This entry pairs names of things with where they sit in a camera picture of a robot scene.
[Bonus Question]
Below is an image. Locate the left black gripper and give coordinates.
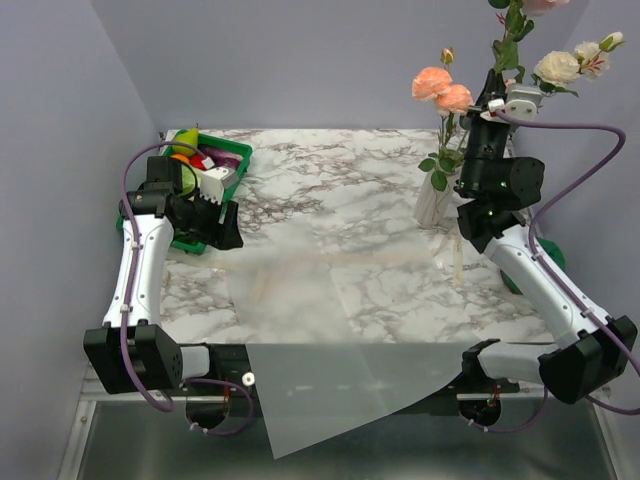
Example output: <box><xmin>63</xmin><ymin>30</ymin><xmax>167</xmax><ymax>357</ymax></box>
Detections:
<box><xmin>176</xmin><ymin>187</ymin><xmax>245</xmax><ymax>250</ymax></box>

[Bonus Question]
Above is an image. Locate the beige ribbon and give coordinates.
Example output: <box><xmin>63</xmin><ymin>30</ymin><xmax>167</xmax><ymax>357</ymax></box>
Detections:
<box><xmin>249</xmin><ymin>224</ymin><xmax>466</xmax><ymax>306</ymax></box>

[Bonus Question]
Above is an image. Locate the peach flower stem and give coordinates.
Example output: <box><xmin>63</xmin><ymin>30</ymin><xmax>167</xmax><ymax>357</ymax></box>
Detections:
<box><xmin>411</xmin><ymin>46</ymin><xmax>473</xmax><ymax>192</ymax></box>

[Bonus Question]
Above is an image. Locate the white flower with leaves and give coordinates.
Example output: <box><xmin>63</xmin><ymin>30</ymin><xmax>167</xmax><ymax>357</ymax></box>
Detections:
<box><xmin>531</xmin><ymin>31</ymin><xmax>625</xmax><ymax>98</ymax></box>

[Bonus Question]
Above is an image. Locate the white wrapping paper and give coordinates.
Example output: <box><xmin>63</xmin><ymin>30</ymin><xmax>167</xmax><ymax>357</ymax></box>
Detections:
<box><xmin>212</xmin><ymin>220</ymin><xmax>474</xmax><ymax>458</ymax></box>

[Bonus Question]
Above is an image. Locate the rose stem with green leaves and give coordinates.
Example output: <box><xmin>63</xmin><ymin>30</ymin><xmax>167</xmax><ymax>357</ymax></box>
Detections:
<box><xmin>487</xmin><ymin>0</ymin><xmax>568</xmax><ymax>83</ymax></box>

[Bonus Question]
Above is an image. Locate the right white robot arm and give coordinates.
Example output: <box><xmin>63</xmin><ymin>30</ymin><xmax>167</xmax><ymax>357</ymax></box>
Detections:
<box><xmin>454</xmin><ymin>70</ymin><xmax>639</xmax><ymax>404</ymax></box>

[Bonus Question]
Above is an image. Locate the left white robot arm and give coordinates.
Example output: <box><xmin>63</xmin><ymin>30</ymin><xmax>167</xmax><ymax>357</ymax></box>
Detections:
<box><xmin>83</xmin><ymin>156</ymin><xmax>243</xmax><ymax>395</ymax></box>

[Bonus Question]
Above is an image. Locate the white ribbed ceramic vase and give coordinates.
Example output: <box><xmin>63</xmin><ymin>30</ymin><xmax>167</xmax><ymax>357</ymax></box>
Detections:
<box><xmin>413</xmin><ymin>170</ymin><xmax>460</xmax><ymax>228</ymax></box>

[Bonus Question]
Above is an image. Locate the green plastic basket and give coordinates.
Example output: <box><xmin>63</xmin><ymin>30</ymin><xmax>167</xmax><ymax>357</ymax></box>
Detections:
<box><xmin>129</xmin><ymin>129</ymin><xmax>252</xmax><ymax>255</ymax></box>

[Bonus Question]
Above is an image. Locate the toy lettuce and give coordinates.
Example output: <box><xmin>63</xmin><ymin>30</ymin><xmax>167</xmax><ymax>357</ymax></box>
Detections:
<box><xmin>181</xmin><ymin>164</ymin><xmax>200</xmax><ymax>198</ymax></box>

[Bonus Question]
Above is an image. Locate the purple toy eggplant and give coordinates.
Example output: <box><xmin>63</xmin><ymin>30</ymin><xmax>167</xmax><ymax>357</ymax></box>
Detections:
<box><xmin>198</xmin><ymin>144</ymin><xmax>243</xmax><ymax>169</ymax></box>

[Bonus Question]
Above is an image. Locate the red toy pepper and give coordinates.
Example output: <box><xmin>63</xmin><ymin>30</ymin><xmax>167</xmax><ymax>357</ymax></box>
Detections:
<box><xmin>189</xmin><ymin>154</ymin><xmax>215</xmax><ymax>171</ymax></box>

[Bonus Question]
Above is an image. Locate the orange toy fruit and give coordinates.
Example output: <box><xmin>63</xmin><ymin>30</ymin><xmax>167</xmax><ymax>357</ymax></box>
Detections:
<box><xmin>171</xmin><ymin>154</ymin><xmax>190</xmax><ymax>165</ymax></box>

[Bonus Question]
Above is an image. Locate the green yellow toy pear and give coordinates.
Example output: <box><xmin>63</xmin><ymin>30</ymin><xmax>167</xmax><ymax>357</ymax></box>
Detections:
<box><xmin>172</xmin><ymin>128</ymin><xmax>199</xmax><ymax>157</ymax></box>

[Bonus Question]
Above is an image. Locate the green cloth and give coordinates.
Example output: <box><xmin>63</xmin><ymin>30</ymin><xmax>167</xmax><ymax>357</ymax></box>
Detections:
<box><xmin>500</xmin><ymin>237</ymin><xmax>566</xmax><ymax>295</ymax></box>

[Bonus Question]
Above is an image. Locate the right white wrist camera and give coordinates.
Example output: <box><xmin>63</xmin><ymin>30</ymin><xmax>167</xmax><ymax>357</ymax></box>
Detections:
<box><xmin>480</xmin><ymin>83</ymin><xmax>543</xmax><ymax>125</ymax></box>

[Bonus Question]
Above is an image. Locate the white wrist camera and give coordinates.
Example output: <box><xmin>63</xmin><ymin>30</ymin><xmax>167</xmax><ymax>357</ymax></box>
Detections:
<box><xmin>480</xmin><ymin>83</ymin><xmax>543</xmax><ymax>125</ymax></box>
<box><xmin>199</xmin><ymin>167</ymin><xmax>239</xmax><ymax>204</ymax></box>

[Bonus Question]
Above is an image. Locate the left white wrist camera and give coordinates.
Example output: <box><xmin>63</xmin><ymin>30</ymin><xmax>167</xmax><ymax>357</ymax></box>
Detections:
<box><xmin>199</xmin><ymin>167</ymin><xmax>239</xmax><ymax>204</ymax></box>

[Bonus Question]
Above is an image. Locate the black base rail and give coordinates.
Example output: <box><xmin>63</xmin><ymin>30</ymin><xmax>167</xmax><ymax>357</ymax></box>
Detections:
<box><xmin>164</xmin><ymin>342</ymin><xmax>544</xmax><ymax>419</ymax></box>

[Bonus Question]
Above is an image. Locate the aluminium frame rail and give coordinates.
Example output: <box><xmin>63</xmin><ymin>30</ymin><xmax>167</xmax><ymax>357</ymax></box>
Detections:
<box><xmin>55</xmin><ymin>357</ymin><xmax>186</xmax><ymax>480</ymax></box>

